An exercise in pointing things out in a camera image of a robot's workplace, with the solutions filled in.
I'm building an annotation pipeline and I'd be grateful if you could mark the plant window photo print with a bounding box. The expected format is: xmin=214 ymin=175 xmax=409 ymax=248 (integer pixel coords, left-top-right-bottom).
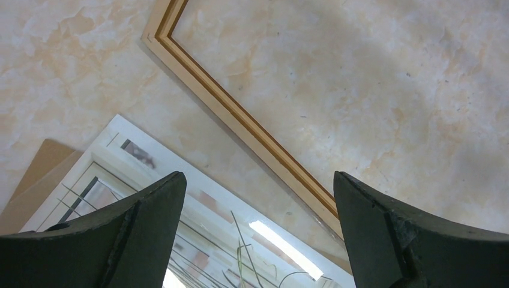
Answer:
xmin=22 ymin=115 xmax=355 ymax=287

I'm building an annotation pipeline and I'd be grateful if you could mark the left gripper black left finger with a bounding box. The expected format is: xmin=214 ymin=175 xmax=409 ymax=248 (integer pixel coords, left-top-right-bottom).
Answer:
xmin=1 ymin=172 xmax=187 ymax=287

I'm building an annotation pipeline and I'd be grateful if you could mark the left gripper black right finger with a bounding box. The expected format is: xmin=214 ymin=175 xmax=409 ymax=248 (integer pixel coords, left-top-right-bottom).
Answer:
xmin=333 ymin=171 xmax=508 ymax=287

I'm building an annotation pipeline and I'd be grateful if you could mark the wooden picture frame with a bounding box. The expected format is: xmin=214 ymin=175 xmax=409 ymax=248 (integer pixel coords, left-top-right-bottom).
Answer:
xmin=142 ymin=0 xmax=344 ymax=239

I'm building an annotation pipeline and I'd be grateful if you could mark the brown cardboard backing board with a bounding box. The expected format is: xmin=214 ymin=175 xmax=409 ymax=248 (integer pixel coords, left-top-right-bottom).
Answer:
xmin=1 ymin=139 xmax=83 ymax=235

